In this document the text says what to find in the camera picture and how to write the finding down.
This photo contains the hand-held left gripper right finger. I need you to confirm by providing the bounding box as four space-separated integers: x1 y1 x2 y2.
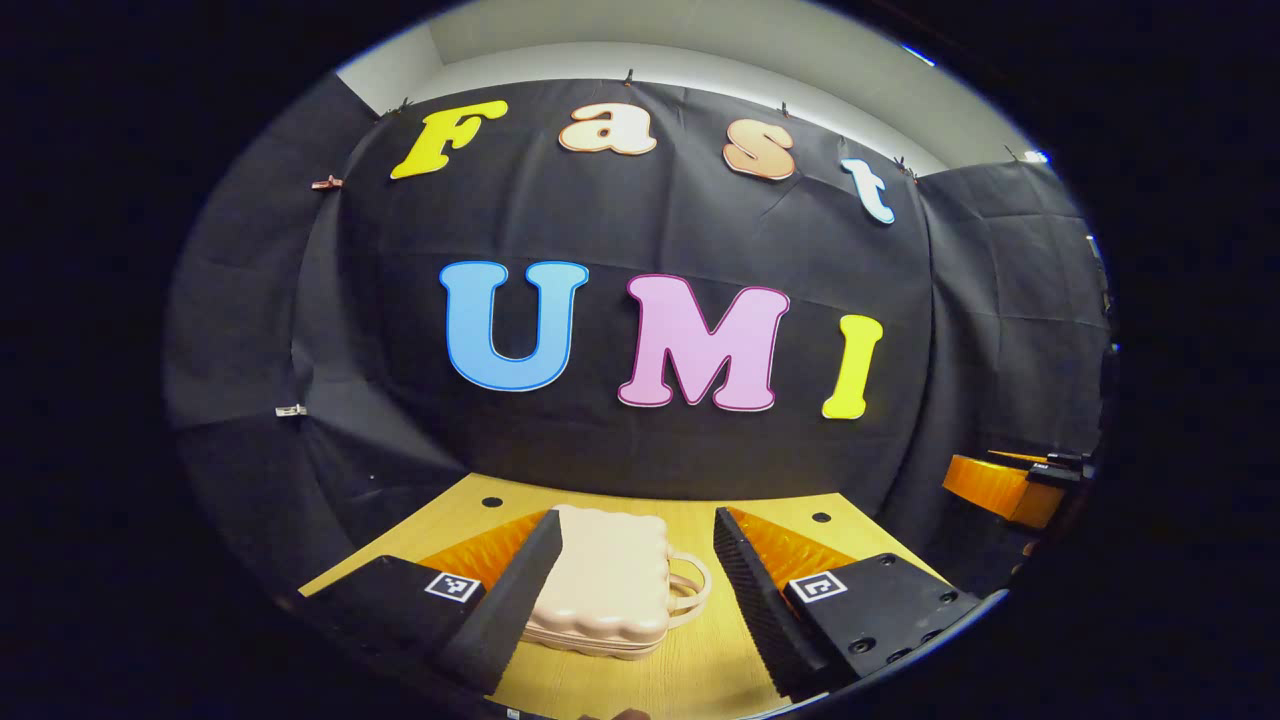
712 506 982 700

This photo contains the pink suitcase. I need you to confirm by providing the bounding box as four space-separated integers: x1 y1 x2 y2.
520 504 713 662

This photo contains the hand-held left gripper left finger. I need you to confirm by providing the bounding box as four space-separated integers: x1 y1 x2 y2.
298 508 564 697

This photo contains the black backdrop cloth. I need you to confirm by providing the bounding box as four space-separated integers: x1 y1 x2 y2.
165 72 1113 601

